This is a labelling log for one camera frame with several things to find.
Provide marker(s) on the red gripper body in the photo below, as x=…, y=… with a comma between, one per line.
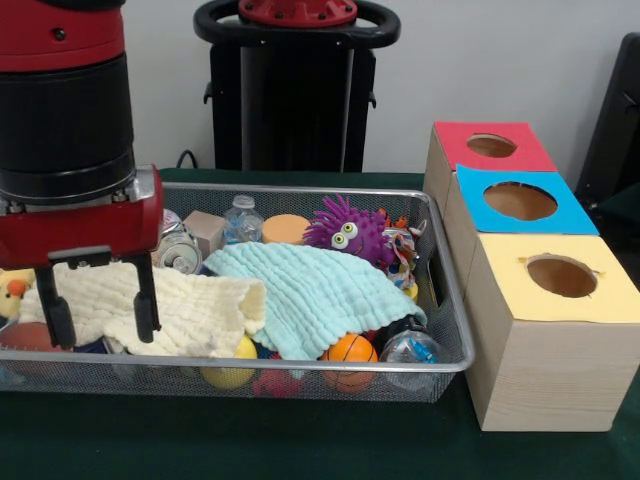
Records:
x=75, y=230

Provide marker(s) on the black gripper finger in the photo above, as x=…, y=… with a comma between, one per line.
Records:
x=146, y=315
x=60, y=320

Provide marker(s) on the cream waffle cloth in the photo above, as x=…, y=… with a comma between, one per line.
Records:
x=200, y=310

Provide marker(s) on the mint waffle cloth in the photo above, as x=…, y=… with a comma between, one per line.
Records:
x=320, y=295

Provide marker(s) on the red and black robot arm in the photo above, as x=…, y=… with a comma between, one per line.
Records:
x=60, y=115

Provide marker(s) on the silver mesh bin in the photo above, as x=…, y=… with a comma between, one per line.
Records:
x=150, y=380

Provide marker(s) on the wooden box with three holes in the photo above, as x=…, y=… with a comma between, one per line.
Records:
x=550, y=380

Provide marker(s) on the brown toy football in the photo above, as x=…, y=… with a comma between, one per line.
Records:
x=25, y=337

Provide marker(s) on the yellow duck plush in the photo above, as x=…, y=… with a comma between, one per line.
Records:
x=12, y=300

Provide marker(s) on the silver tin can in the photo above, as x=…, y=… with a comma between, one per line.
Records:
x=180, y=255

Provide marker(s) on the wooden cube block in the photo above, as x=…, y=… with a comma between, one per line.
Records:
x=202, y=227

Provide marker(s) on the small clear plastic bottle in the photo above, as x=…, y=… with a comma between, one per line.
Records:
x=243, y=225

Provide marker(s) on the dark green tablecloth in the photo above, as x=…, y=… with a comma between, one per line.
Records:
x=622, y=200
x=250, y=440

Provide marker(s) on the round orange sponge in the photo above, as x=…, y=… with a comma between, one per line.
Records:
x=285, y=229

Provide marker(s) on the orange toy basketball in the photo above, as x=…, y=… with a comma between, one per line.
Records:
x=350, y=347

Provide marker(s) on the purple spiky monster toy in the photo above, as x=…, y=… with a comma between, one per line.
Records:
x=360, y=230

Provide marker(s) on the black panel on stand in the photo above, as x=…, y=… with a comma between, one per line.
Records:
x=615, y=125

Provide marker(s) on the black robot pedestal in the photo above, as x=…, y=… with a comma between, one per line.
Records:
x=300, y=100

